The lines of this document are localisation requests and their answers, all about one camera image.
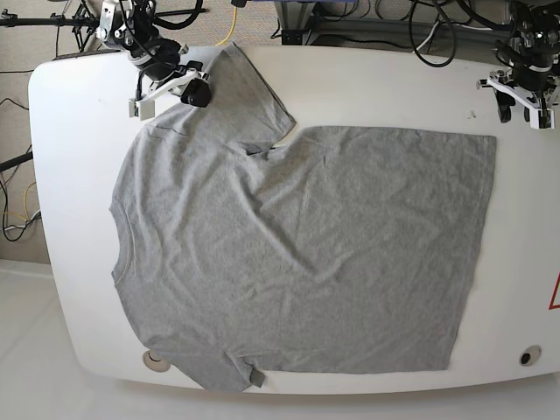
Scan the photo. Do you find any left table grommet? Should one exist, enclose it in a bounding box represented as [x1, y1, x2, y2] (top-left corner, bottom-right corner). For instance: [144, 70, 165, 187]
[143, 350, 171, 373]

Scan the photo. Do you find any right table grommet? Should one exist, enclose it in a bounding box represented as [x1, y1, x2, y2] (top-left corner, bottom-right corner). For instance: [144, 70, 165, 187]
[519, 345, 543, 367]

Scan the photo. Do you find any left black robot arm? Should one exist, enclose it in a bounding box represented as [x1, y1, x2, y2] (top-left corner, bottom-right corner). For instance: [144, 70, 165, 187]
[477, 1, 559, 130]

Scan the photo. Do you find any black tripod stand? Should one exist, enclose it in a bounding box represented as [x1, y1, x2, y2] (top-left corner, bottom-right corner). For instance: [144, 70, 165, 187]
[1, 1, 100, 59]

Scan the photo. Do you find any white cable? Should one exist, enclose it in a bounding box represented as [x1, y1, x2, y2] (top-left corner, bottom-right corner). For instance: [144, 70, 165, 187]
[410, 19, 441, 55]

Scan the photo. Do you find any yellow cable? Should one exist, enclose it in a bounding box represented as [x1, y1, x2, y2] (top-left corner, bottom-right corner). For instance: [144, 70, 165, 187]
[216, 0, 246, 47]

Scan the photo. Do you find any grey T-shirt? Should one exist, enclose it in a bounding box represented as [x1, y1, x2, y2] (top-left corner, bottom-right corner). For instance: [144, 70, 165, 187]
[109, 45, 497, 392]

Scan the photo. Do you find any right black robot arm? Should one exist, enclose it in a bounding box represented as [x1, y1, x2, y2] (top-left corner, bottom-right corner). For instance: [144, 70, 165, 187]
[96, 1, 211, 121]

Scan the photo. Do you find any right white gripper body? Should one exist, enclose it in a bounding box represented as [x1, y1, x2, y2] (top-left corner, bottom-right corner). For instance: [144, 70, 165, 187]
[129, 60, 209, 119]

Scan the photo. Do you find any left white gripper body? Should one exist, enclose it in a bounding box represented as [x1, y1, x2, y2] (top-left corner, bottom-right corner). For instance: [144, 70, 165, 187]
[476, 70, 559, 130]

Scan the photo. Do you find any table grommet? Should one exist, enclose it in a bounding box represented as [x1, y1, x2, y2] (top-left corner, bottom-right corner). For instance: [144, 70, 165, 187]
[519, 345, 543, 367]
[143, 350, 171, 373]

